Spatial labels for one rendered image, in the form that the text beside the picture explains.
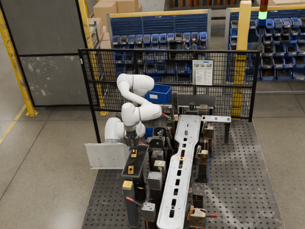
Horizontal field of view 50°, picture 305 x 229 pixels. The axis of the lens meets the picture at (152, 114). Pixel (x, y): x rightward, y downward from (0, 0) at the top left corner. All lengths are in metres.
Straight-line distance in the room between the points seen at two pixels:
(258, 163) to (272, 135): 1.57
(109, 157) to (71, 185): 1.17
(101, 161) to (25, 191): 1.44
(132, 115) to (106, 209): 0.97
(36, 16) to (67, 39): 0.50
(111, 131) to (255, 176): 1.41
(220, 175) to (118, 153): 0.97
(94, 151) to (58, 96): 2.38
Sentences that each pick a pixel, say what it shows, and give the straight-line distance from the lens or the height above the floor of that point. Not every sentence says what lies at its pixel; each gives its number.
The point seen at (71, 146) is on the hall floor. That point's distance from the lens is 4.79.
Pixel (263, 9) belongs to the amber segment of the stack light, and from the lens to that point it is 3.21.
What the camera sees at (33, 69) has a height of 0.82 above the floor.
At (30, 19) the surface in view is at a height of 1.58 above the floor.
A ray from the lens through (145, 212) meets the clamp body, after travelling 2.41.
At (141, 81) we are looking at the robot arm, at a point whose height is 1.57.
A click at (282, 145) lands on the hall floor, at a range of 4.67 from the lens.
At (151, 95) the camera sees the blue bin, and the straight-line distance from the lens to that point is 3.47.
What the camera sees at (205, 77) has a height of 1.25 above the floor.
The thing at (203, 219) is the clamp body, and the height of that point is 1.03.
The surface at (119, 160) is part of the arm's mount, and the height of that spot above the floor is 0.81.
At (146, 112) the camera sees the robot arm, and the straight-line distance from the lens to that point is 2.30.
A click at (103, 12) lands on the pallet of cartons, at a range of 7.02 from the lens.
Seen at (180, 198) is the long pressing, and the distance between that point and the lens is 2.51.
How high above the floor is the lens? 2.90
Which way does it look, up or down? 34 degrees down
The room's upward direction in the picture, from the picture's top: 5 degrees counter-clockwise
